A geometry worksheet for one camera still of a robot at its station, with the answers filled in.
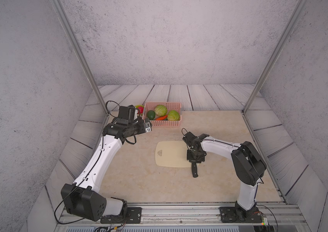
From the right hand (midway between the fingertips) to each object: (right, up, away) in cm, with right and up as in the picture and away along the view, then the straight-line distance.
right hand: (192, 161), depth 91 cm
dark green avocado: (-28, +30, +21) cm, 46 cm away
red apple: (-36, +34, +23) cm, 55 cm away
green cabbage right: (-11, +29, +17) cm, 35 cm away
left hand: (-26, +22, -13) cm, 37 cm away
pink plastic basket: (-13, +37, +28) cm, 49 cm away
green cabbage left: (-20, +33, +22) cm, 45 cm away
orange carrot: (-20, +27, +23) cm, 41 cm away
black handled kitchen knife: (+1, -4, -4) cm, 6 cm away
